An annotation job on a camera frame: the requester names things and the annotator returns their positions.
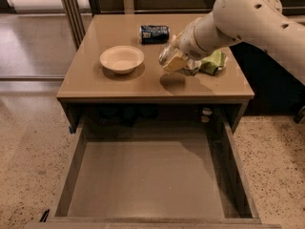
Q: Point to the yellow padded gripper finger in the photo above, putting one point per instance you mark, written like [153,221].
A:
[175,63]

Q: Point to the green chip bag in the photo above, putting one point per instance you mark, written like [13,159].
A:
[214,63]

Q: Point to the white paper bowl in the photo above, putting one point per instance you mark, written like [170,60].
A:
[121,59]

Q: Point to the metal shelf rack background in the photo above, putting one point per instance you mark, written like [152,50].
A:
[118,7]

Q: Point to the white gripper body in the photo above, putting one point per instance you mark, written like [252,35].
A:
[188,47]

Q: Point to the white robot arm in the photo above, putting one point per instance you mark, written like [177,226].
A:
[257,22]

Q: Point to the open grey top drawer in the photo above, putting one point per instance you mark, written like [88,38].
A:
[154,175]

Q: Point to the dark blue soda can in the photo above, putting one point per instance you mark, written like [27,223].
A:
[154,34]

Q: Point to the grey cabinet with counter top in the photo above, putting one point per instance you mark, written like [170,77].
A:
[87,82]

